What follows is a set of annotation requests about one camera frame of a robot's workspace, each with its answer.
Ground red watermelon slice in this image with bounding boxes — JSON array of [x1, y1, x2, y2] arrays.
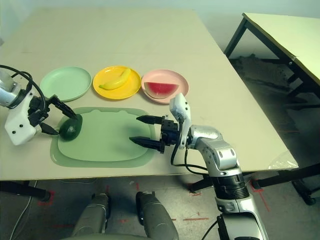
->
[[144, 81, 179, 100]]

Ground dark green avocado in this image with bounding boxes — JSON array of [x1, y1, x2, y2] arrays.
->
[[59, 113, 83, 141]]

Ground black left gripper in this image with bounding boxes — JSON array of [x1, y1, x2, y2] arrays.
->
[[27, 94, 78, 136]]

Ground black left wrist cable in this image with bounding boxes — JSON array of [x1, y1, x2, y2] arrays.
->
[[0, 64, 49, 111]]

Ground beige side table black legs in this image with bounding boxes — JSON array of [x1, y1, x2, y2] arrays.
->
[[223, 12, 320, 111]]

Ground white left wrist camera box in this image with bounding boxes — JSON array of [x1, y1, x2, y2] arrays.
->
[[4, 93, 43, 146]]

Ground white floor cable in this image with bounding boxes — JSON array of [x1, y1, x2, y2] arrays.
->
[[9, 179, 38, 240]]

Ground yellow plate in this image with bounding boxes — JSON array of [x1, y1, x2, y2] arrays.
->
[[92, 65, 142, 100]]

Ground green cutting board tray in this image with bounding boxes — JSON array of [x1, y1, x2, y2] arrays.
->
[[49, 106, 155, 168]]

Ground yellow banana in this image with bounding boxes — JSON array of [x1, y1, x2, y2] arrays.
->
[[98, 67, 133, 90]]

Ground grey robot torso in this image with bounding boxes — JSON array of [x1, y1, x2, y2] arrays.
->
[[61, 233, 150, 240]]

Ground mint green plate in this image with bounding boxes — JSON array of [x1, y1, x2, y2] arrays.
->
[[39, 66, 92, 102]]

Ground clear plastic bag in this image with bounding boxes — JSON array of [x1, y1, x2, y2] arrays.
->
[[268, 151, 299, 171]]

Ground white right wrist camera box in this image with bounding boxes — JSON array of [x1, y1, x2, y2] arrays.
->
[[169, 92, 193, 150]]

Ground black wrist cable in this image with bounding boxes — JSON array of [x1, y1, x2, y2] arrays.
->
[[170, 139, 221, 240], [0, 64, 49, 111]]

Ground grey robot leg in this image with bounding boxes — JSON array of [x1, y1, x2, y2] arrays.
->
[[72, 192, 111, 240], [136, 191, 180, 240]]

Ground grey robot left leg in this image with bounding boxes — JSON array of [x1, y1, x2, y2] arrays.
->
[[72, 192, 111, 240]]

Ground grey robot right leg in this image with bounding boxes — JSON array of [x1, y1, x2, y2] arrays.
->
[[136, 191, 180, 240]]

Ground black table leg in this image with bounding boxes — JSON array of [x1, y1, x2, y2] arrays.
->
[[0, 181, 55, 202], [188, 161, 320, 206]]

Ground pink plate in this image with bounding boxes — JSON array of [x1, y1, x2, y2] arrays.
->
[[141, 69, 190, 105]]

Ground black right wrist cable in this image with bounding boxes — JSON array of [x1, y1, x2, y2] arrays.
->
[[170, 139, 221, 240]]

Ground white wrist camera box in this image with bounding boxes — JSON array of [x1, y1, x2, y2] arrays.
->
[[4, 93, 43, 146], [169, 92, 193, 150]]

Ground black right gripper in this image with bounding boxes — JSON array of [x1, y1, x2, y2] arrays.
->
[[128, 114, 182, 154]]

